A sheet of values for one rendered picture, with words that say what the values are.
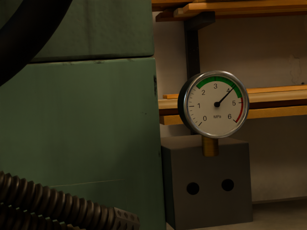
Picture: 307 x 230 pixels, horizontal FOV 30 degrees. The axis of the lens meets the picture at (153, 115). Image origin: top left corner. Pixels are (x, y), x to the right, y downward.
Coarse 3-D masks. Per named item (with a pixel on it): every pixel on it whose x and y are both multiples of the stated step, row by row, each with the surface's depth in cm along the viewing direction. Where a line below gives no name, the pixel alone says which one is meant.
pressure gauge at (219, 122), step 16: (192, 80) 52; (208, 80) 52; (224, 80) 52; (192, 96) 52; (208, 96) 52; (240, 96) 53; (192, 112) 52; (208, 112) 52; (224, 112) 53; (240, 112) 53; (192, 128) 52; (208, 128) 52; (224, 128) 53; (208, 144) 54
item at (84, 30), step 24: (0, 0) 54; (72, 0) 55; (96, 0) 56; (120, 0) 56; (144, 0) 57; (0, 24) 54; (72, 24) 56; (96, 24) 56; (120, 24) 57; (144, 24) 57; (48, 48) 55; (72, 48) 56; (96, 48) 56; (120, 48) 57; (144, 48) 57
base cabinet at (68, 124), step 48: (0, 96) 54; (48, 96) 55; (96, 96) 56; (144, 96) 57; (0, 144) 55; (48, 144) 56; (96, 144) 57; (144, 144) 57; (96, 192) 56; (144, 192) 58
